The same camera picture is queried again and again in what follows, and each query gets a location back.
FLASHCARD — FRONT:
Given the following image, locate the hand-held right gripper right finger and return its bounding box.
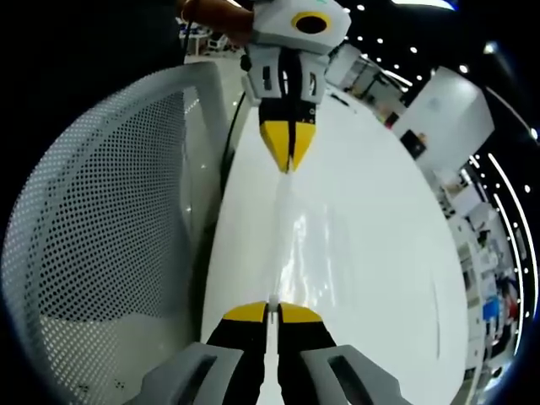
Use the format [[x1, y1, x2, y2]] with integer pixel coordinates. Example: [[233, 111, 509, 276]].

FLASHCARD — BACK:
[[276, 301, 413, 405]]

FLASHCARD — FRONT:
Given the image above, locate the clear resealable plastic bag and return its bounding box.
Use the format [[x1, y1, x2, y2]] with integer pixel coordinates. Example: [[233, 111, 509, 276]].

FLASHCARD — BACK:
[[267, 168, 440, 381]]

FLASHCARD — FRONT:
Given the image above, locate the row of white desks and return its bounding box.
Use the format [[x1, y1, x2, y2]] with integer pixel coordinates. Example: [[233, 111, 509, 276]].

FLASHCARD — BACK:
[[438, 168, 521, 381]]

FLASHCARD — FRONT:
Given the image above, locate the white mesh office chair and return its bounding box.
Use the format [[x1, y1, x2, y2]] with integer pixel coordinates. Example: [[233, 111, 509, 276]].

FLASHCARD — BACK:
[[0, 62, 250, 405]]

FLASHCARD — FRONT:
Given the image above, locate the black box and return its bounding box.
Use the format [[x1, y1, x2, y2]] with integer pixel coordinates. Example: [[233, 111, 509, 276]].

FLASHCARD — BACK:
[[400, 129, 428, 159]]

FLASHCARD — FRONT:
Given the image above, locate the white square pillar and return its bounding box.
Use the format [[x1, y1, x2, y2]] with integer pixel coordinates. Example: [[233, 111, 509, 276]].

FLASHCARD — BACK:
[[393, 65, 495, 170]]

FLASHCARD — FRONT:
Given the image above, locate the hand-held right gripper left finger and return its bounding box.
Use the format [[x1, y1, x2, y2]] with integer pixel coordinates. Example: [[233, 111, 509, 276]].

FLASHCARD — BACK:
[[138, 300, 269, 405]]

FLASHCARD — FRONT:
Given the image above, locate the person's left hand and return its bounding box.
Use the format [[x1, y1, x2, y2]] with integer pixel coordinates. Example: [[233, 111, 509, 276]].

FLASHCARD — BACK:
[[175, 0, 257, 46]]

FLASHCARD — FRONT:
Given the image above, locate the black cable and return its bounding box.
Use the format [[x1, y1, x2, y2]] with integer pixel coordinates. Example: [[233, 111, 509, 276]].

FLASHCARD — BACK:
[[220, 50, 254, 182]]

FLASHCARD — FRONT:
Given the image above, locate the curved ceiling light strip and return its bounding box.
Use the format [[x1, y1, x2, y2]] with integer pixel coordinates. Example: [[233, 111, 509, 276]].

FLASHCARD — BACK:
[[488, 153, 540, 354]]

